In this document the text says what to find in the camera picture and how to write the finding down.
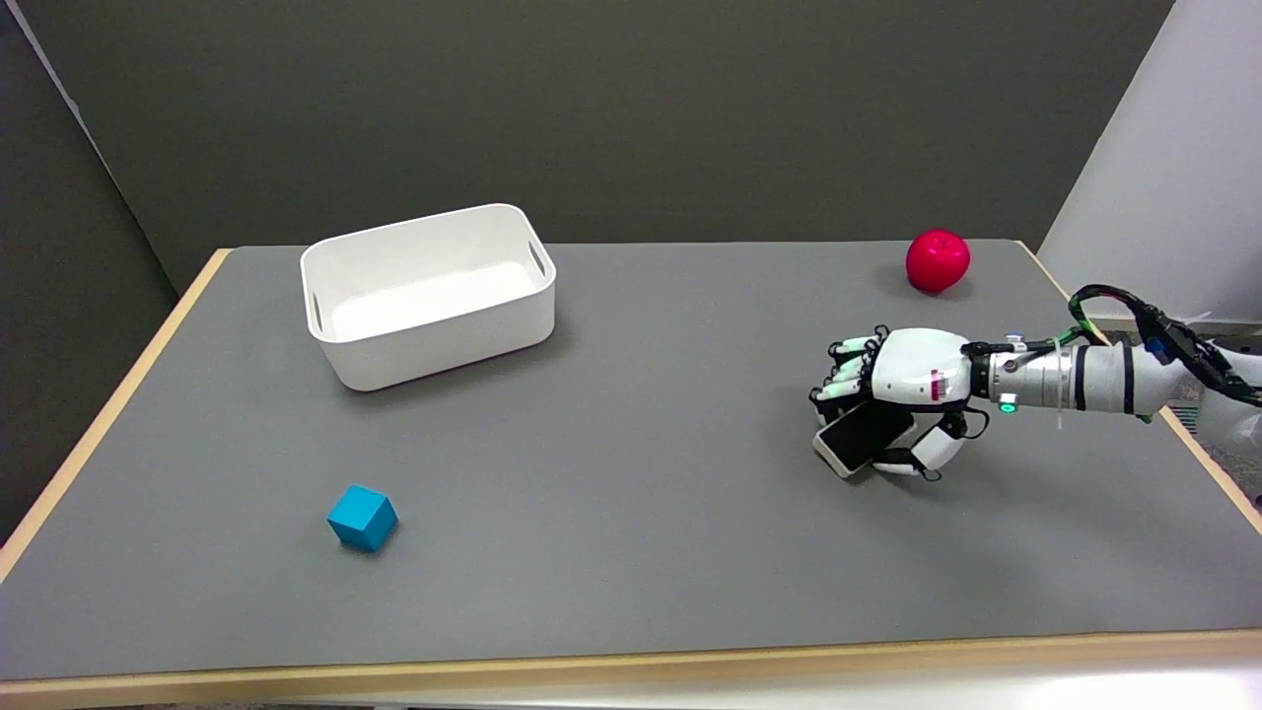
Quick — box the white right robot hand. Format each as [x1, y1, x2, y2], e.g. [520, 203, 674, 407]
[809, 324, 990, 481]

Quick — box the black and white phone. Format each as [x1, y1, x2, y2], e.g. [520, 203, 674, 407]
[812, 403, 916, 479]

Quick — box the red apple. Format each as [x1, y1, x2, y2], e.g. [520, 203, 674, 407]
[906, 229, 971, 295]

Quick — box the white plastic storage bin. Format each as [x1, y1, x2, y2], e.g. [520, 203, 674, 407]
[300, 203, 557, 392]

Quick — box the blue cube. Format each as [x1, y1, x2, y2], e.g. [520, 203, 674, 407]
[327, 484, 399, 552]

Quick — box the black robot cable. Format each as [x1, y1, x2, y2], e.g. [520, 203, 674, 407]
[1068, 284, 1262, 409]

